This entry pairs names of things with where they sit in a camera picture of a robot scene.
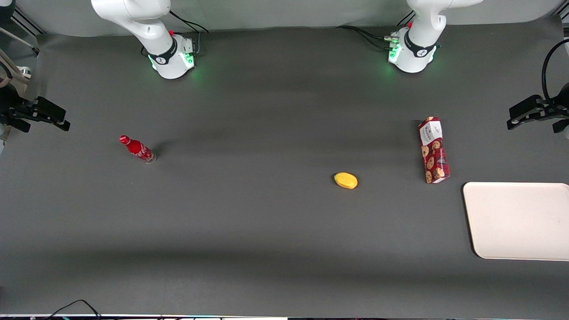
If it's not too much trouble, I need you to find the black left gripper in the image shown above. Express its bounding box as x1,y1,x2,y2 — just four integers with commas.
507,82,569,133

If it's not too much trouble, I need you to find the tan strap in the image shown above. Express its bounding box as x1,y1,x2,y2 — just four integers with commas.
0,27,28,89

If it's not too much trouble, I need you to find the black right arm base cable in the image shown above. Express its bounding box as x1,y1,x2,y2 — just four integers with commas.
168,11,209,34

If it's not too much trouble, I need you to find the aluminium frame rail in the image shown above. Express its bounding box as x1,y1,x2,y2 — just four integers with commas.
11,7,46,37

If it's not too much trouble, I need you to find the red cookie box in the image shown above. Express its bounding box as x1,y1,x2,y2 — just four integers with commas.
418,116,450,184

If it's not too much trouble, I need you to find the dark grey table mat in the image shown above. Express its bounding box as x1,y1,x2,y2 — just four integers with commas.
0,17,569,319

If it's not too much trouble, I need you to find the yellow mango toy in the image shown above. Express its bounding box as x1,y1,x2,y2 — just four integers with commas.
333,172,358,190

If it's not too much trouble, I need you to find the black left arm base cable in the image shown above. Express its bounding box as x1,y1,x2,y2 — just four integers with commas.
335,25,397,50

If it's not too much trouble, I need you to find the beige plastic tray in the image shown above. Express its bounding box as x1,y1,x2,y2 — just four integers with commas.
463,182,569,261

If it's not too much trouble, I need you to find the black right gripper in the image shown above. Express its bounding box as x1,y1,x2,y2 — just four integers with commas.
0,84,71,133

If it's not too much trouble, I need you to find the red soda bottle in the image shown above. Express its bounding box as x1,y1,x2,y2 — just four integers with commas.
119,135,157,164

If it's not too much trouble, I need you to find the black table edge cable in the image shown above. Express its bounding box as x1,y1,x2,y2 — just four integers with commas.
44,299,104,320

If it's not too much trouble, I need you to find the black arm base cable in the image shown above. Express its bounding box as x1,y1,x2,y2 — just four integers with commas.
168,11,209,34
335,25,397,50

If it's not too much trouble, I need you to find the black looped gripper cable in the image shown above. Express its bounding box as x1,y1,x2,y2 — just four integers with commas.
541,39,569,105

